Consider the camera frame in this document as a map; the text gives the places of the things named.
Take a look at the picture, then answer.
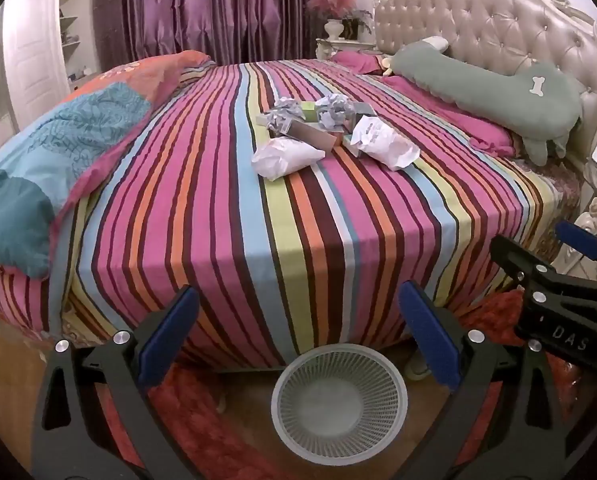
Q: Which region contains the pink feather bouquet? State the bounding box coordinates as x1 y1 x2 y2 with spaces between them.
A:
305 0 359 22

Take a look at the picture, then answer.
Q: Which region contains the purple curtain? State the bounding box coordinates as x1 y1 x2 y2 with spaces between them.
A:
93 0 341 68

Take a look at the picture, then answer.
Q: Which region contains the plain white plastic bag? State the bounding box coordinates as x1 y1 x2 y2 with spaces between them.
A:
251 136 326 180

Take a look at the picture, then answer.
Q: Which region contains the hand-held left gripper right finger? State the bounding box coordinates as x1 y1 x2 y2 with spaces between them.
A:
397 280 571 480

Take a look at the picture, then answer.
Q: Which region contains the red shaggy rug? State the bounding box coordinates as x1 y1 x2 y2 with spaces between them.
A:
98 285 597 480

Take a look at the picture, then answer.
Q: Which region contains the green plush bone-print pillow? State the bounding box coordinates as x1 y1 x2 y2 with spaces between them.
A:
388 36 586 167

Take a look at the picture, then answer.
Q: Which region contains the orange and blue patterned quilt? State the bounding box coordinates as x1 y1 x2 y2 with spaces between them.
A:
0 50 216 281

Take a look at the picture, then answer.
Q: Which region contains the large pink pillow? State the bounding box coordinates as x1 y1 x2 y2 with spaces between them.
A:
388 75 521 158

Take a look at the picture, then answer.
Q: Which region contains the white bed leg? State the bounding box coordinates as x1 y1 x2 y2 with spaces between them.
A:
411 350 435 378

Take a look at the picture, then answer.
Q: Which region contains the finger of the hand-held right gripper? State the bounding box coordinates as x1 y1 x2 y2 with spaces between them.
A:
554 220 597 266
488 232 559 286

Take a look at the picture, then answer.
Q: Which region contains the cream bedside table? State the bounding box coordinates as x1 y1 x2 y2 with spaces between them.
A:
315 37 379 61

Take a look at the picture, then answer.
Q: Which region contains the white paper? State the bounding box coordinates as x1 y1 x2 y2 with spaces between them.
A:
351 115 421 172

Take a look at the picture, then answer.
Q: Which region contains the brown cardboard box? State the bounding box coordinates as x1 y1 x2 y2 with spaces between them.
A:
286 120 349 153

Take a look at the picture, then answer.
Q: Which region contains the tufted beige headboard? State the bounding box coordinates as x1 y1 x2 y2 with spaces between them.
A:
373 0 597 126

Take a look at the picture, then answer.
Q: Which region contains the dark green plant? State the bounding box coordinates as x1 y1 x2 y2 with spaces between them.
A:
343 9 375 41

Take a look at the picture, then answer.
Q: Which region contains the striped bed sheet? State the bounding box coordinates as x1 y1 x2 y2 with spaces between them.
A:
0 57 586 376

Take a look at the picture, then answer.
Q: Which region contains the white wardrobe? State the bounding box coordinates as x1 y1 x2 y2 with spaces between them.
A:
1 0 102 133

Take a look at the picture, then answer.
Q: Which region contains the paper ball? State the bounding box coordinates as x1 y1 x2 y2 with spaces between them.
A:
315 92 354 128
263 99 304 133

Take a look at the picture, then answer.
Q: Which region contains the white mesh wastebasket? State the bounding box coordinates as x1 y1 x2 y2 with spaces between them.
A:
271 344 409 467

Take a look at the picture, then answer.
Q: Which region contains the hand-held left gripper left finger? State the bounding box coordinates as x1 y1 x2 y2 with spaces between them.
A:
31 285 202 480

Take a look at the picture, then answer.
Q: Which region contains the floral mattress cover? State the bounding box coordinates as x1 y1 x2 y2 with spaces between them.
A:
528 160 584 261

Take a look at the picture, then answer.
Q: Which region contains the small pink pillow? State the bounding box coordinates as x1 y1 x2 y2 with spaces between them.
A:
333 50 386 73

